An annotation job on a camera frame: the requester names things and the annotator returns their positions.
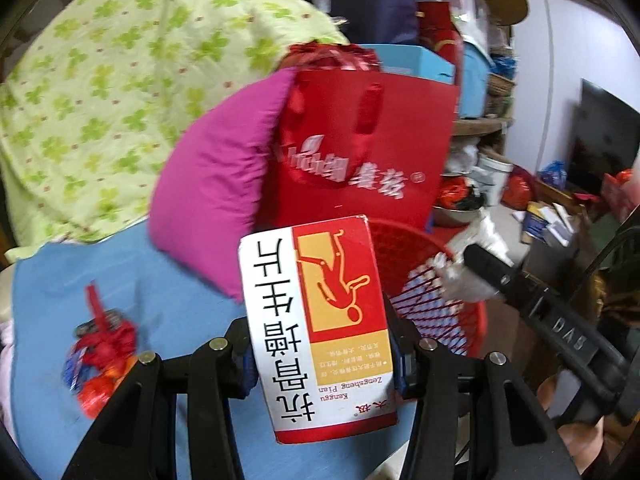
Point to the clear plastic container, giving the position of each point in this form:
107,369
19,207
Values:
465,5

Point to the blue bed sheet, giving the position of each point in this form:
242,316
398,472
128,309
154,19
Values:
175,300

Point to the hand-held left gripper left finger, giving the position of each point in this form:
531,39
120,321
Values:
245,366

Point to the white bucket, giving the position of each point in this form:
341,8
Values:
495,177

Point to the person's right hand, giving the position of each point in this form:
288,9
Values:
575,425

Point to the magenta pillow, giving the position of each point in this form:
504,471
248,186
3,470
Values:
210,180

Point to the red plastic bag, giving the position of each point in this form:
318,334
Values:
520,190

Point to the blue cardboard box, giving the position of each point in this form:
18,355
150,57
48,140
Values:
420,62

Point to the white and red medicine box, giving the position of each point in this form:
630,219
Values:
280,320

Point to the red organza pouch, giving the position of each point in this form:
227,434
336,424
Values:
107,340

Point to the black screen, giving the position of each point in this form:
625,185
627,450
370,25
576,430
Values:
605,135

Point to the red plastic basket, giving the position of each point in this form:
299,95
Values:
425,260

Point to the white plastic wrapper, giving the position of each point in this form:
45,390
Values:
465,285

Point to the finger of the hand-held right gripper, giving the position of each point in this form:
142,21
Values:
492,270

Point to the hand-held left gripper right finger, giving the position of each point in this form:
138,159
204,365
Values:
406,370

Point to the metal basin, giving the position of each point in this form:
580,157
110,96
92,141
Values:
457,214

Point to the navy bag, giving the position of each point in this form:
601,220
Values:
375,5

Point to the red foil wrapping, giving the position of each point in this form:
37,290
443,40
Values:
330,56

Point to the green floral quilt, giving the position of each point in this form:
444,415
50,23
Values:
110,85

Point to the blue plastic bag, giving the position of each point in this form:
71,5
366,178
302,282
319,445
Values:
554,172

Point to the red gift bag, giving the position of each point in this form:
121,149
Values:
390,125

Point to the stack of books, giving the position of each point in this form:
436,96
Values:
547,222

